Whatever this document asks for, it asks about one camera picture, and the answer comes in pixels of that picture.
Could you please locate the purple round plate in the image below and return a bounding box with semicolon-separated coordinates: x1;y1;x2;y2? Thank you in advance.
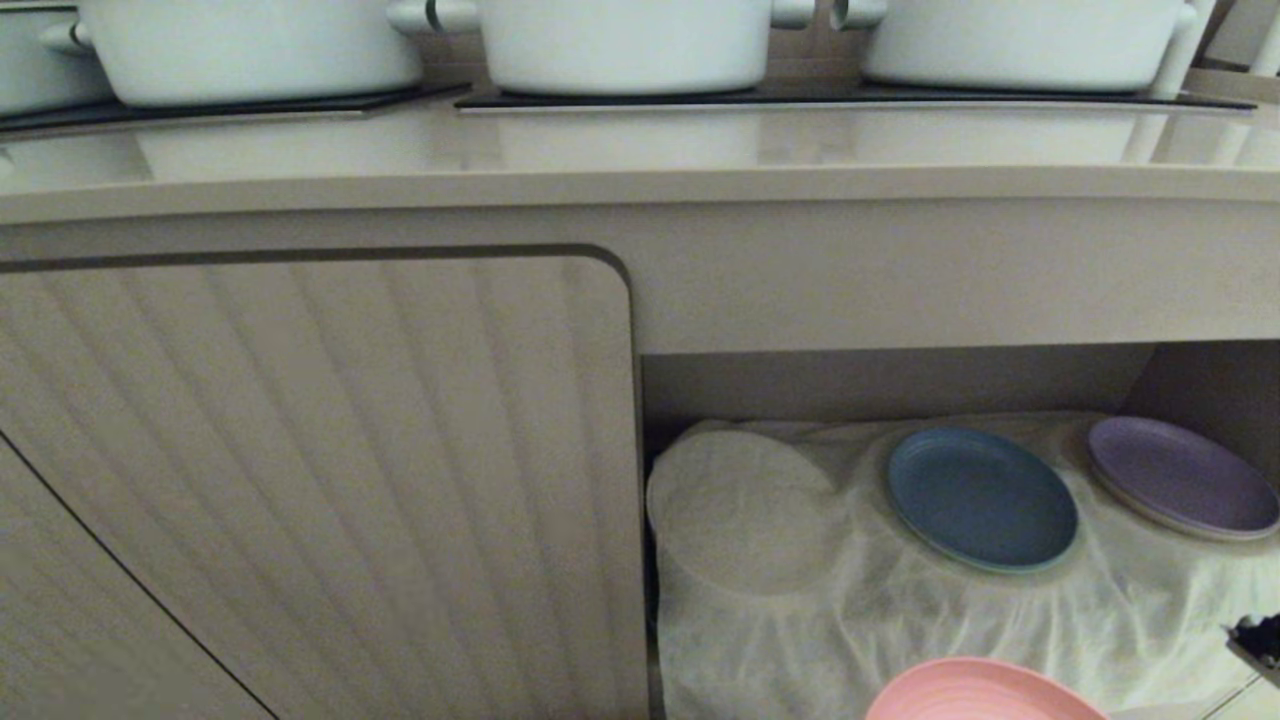
1086;415;1280;543

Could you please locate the large white cooking pot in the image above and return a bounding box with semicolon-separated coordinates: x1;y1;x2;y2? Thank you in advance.
388;0;817;97
830;0;1201;94
0;8;113;116
40;0;426;109

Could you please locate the pink round plate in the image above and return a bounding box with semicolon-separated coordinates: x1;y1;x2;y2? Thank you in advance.
864;656;1111;720

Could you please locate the black glass cooktop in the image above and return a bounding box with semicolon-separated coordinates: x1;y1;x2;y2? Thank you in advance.
0;84;473;133
455;84;1257;114

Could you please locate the blue round plate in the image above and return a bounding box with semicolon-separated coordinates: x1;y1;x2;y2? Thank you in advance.
885;426;1081;575

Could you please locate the beige kitchen cabinet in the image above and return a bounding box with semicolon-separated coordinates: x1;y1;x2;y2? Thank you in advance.
0;100;1280;720

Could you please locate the white wrinkled cloth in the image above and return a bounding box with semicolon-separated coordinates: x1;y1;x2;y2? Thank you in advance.
648;410;1280;720

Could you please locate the ribbed beige cabinet door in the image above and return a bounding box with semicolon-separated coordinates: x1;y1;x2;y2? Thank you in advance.
0;432;281;720
0;246;651;720

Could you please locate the white round plate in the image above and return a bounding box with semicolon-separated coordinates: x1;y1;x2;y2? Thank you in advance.
646;430;851;599

